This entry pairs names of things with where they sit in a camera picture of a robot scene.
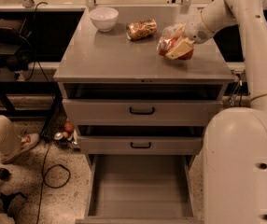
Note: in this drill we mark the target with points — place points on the middle grey drawer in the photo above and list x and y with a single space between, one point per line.
140 140

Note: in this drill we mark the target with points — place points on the white orange sneaker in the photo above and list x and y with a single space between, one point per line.
27 142

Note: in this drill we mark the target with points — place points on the top grey drawer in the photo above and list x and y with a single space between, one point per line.
140 105

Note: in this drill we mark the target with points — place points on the orange fruit on floor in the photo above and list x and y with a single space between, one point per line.
68 127

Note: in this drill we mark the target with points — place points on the clear plastic water bottle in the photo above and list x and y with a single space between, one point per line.
166 32

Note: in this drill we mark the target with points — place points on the white bowl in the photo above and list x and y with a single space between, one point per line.
104 18

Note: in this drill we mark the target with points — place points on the bottom grey drawer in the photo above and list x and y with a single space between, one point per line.
139 189

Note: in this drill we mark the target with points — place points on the person leg beige trousers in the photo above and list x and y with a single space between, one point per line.
9 140

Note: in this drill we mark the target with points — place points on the red coke can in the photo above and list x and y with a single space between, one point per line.
165 44

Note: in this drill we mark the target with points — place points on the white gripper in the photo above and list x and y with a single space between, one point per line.
195 29

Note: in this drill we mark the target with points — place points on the black equipment on stand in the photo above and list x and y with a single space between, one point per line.
15 52

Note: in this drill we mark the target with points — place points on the black chair base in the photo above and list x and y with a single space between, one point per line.
7 199

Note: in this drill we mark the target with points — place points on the brown snack can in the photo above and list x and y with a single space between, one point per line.
141 29

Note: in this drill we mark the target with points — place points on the grey drawer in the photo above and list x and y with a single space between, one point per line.
140 105
140 140
139 189

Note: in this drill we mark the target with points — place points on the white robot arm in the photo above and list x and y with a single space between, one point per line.
235 140

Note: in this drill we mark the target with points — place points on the grey drawer cabinet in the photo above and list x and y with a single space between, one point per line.
94 57

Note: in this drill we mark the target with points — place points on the silver can on floor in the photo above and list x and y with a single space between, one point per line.
58 136

